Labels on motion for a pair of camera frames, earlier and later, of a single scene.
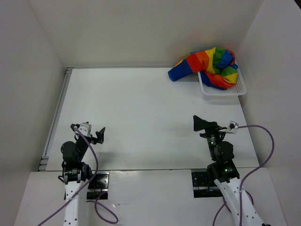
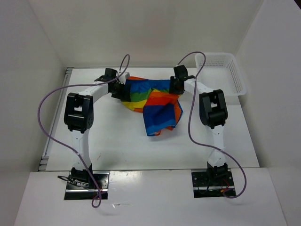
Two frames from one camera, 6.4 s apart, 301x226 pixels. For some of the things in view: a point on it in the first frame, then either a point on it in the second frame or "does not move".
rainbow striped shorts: x=216 y=66 to x=161 y=108
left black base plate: x=98 y=187 does not move
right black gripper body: x=213 y=133 to x=173 y=81
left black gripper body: x=92 y=140 to x=119 y=87
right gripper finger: x=200 y=124 to x=177 y=90
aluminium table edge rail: x=43 y=165 does not move
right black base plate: x=204 y=186 does not move
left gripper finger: x=100 y=135 to x=123 y=97
